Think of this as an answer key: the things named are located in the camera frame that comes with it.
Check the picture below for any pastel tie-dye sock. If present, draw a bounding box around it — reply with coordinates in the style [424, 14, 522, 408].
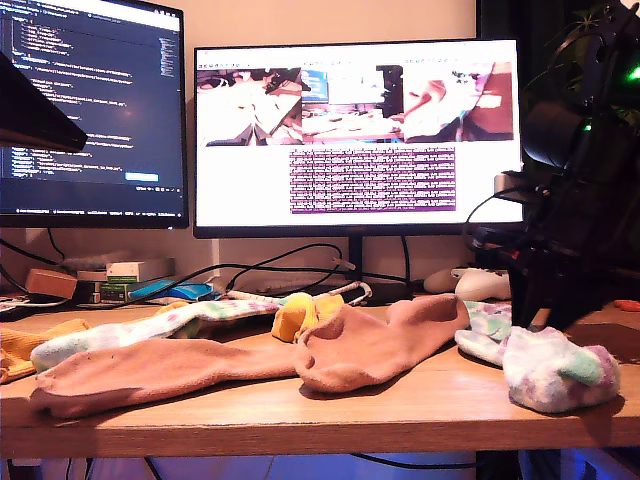
[29, 297, 284, 375]
[453, 299, 622, 414]

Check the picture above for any pink sock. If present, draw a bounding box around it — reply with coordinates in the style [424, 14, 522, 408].
[292, 293, 471, 394]
[28, 337, 301, 420]

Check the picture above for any yellow ribbed sock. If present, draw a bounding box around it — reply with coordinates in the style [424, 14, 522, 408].
[271, 292, 346, 345]
[0, 299, 191, 385]

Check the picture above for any white game controller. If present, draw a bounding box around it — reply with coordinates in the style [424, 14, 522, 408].
[423, 267, 514, 302]

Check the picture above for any black monitor dark screen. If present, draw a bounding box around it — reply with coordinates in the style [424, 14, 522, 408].
[0, 0, 190, 230]

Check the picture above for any white and green box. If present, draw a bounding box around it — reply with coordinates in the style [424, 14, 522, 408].
[105, 261, 146, 285]

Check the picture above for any green box stack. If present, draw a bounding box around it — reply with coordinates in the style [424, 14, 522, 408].
[77, 279, 129, 305]

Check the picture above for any black notebook with stickers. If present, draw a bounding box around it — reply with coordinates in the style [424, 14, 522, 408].
[0, 294, 76, 322]

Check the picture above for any black monitor bright screen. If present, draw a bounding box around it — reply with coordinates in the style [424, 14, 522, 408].
[192, 38, 525, 307]

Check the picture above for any blue packet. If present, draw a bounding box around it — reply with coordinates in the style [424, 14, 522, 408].
[127, 279, 215, 305]

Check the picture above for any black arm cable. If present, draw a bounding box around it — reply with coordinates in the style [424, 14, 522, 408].
[462, 192, 504, 256]

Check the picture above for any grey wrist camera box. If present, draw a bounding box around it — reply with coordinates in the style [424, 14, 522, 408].
[493, 172, 534, 202]

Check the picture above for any thin black cable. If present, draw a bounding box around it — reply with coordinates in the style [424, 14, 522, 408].
[224, 242, 346, 297]
[0, 227, 69, 296]
[349, 451, 484, 471]
[74, 262, 416, 309]
[399, 235, 415, 289]

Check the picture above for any white spiral cable wrap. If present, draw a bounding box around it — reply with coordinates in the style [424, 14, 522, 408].
[227, 279, 374, 308]

